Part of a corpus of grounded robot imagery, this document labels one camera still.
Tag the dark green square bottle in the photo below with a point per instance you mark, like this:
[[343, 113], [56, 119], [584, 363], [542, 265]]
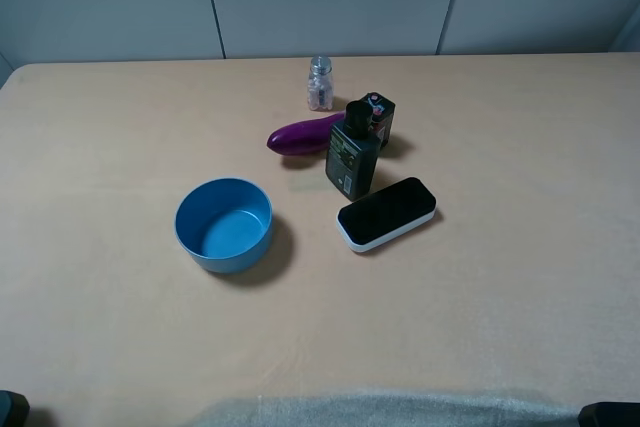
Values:
[[353, 151]]

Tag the purple eggplant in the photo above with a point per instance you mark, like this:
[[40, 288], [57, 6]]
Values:
[[304, 137]]

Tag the black and white eraser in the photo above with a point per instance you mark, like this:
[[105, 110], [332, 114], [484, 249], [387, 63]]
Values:
[[385, 215]]

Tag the black gum tin box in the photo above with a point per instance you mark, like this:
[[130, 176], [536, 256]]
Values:
[[383, 111]]

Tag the blue round bowl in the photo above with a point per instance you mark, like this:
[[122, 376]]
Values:
[[225, 225]]

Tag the clear pill bottle silver cap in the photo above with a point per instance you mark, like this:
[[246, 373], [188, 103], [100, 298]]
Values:
[[320, 85]]

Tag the grey cloth at bottom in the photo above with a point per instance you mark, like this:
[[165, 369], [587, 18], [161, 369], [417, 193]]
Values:
[[375, 407]]

